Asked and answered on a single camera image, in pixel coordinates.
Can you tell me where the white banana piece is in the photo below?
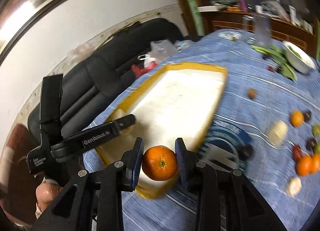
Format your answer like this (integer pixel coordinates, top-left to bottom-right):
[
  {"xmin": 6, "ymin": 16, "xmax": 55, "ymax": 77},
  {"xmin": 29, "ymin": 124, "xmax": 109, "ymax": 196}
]
[
  {"xmin": 267, "ymin": 120, "xmax": 288, "ymax": 147},
  {"xmin": 286, "ymin": 177, "xmax": 302, "ymax": 196}
]

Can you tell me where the green grape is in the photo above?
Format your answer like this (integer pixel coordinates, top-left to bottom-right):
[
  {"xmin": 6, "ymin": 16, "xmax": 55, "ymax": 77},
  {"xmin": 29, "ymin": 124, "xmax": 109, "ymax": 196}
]
[{"xmin": 312, "ymin": 124, "xmax": 320, "ymax": 137}]

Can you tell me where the framed wall picture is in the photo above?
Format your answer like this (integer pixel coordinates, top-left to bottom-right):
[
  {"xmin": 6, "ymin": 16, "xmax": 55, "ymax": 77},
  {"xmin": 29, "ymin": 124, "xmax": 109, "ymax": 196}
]
[{"xmin": 1, "ymin": 0, "xmax": 66, "ymax": 62}]

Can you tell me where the red plastic bag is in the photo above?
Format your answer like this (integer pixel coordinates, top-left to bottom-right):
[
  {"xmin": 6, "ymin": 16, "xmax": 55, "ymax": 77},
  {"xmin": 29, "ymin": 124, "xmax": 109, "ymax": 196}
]
[{"xmin": 131, "ymin": 61, "xmax": 157, "ymax": 78}]

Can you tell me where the blue plaid tablecloth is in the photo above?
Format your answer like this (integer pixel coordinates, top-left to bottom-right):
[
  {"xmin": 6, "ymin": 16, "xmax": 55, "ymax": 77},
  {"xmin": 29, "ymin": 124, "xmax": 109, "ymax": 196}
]
[{"xmin": 83, "ymin": 28, "xmax": 320, "ymax": 231}]

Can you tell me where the clear plastic bag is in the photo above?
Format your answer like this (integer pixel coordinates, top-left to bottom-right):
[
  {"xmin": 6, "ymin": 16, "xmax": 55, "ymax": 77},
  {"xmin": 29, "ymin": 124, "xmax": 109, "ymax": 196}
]
[{"xmin": 138, "ymin": 40, "xmax": 178, "ymax": 68}]

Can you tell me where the green leafy vegetable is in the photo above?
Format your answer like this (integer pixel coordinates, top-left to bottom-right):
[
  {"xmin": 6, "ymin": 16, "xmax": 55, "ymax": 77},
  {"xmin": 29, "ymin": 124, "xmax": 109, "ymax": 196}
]
[{"xmin": 251, "ymin": 44, "xmax": 297, "ymax": 81}]

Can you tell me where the person's left hand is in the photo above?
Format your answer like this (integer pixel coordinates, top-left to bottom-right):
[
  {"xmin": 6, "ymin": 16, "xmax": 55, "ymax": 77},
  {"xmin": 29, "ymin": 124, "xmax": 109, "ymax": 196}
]
[{"xmin": 36, "ymin": 178, "xmax": 63, "ymax": 214}]

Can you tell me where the dark plum near grapes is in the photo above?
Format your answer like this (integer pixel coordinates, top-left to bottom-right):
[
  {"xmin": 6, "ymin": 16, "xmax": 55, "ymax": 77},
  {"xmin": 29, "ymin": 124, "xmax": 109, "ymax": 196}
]
[{"xmin": 306, "ymin": 137, "xmax": 317, "ymax": 152}]

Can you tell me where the wooden sideboard cabinet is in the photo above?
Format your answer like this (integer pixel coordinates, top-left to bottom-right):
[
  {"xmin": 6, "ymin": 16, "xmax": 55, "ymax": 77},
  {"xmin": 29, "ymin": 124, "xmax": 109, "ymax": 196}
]
[{"xmin": 201, "ymin": 10, "xmax": 317, "ymax": 57}]

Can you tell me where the white banana piece lower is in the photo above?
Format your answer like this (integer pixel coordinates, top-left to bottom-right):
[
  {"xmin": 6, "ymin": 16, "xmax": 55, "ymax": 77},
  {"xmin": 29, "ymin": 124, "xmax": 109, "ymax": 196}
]
[{"xmin": 286, "ymin": 177, "xmax": 302, "ymax": 196}]

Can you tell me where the yellow rimmed white tray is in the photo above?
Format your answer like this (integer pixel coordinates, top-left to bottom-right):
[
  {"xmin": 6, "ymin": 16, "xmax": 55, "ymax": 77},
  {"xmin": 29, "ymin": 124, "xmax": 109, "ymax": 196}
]
[{"xmin": 95, "ymin": 62, "xmax": 228, "ymax": 200}]

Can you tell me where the orange tangerine pair left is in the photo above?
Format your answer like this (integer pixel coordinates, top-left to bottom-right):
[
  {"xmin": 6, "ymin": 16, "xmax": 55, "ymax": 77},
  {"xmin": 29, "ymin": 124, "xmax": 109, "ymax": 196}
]
[{"xmin": 296, "ymin": 155, "xmax": 313, "ymax": 177}]

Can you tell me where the purple thermos bottle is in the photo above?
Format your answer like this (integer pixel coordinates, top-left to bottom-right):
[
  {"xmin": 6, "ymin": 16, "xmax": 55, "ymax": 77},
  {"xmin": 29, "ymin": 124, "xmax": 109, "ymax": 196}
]
[{"xmin": 239, "ymin": 0, "xmax": 248, "ymax": 13}]

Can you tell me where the brown longan fruit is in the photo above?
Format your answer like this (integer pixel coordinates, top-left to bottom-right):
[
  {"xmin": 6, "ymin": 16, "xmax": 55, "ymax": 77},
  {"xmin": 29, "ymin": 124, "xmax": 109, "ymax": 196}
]
[{"xmin": 247, "ymin": 88, "xmax": 257, "ymax": 100}]

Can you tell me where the black leather sofa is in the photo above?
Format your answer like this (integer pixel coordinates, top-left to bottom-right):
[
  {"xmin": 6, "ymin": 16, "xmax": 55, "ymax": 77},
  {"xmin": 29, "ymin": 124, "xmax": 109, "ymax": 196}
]
[{"xmin": 26, "ymin": 17, "xmax": 186, "ymax": 147}]

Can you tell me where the orange tangerine on table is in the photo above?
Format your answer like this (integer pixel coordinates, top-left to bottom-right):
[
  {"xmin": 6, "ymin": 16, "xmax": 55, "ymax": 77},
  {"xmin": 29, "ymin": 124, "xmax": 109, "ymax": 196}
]
[{"xmin": 290, "ymin": 110, "xmax": 304, "ymax": 128}]

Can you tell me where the white bowl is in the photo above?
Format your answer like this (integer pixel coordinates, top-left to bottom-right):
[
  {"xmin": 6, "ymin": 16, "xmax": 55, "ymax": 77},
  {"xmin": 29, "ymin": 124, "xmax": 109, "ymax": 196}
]
[{"xmin": 283, "ymin": 41, "xmax": 316, "ymax": 74}]

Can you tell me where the red jujube date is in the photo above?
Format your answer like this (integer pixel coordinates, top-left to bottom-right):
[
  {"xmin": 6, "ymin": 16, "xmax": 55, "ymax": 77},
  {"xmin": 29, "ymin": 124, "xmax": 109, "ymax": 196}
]
[{"xmin": 292, "ymin": 144, "xmax": 302, "ymax": 162}]

